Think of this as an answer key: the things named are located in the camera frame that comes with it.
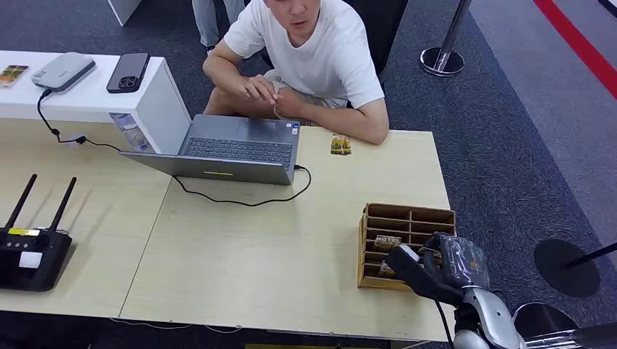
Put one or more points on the grey laptop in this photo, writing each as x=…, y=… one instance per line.
x=231, y=149

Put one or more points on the hotel card with print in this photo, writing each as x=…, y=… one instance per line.
x=387, y=242
x=385, y=270

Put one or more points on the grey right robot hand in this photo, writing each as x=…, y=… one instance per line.
x=462, y=262

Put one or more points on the black router with antennas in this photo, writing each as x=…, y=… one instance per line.
x=33, y=255

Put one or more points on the standing person's legs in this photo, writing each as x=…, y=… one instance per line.
x=208, y=24

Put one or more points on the grey flat device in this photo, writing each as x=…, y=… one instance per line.
x=62, y=71

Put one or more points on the wooden card holder box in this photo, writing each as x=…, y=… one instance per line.
x=385, y=226

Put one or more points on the yellow hotel card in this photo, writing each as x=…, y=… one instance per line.
x=341, y=144

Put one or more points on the chrome stanchion post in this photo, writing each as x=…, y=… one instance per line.
x=442, y=61

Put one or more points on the clear plastic bottle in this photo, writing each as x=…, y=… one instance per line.
x=131, y=131

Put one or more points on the person's right hand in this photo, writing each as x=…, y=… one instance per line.
x=258, y=89

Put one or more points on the person's right forearm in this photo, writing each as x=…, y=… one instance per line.
x=221, y=62

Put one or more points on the person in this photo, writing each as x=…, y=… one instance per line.
x=327, y=58

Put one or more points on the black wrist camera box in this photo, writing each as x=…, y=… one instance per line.
x=419, y=277

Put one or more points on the person's left hand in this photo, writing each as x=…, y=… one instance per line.
x=289, y=103

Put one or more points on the colourful card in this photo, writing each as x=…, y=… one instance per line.
x=12, y=74

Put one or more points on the chrome stanchion with black base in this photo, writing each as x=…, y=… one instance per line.
x=544, y=320

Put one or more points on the black smartphone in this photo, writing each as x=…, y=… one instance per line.
x=127, y=72

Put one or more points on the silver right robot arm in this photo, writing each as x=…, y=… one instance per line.
x=489, y=318

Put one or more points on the white shelf box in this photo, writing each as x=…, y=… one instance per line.
x=96, y=101

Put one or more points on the person's left forearm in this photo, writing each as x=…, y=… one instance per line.
x=347, y=120

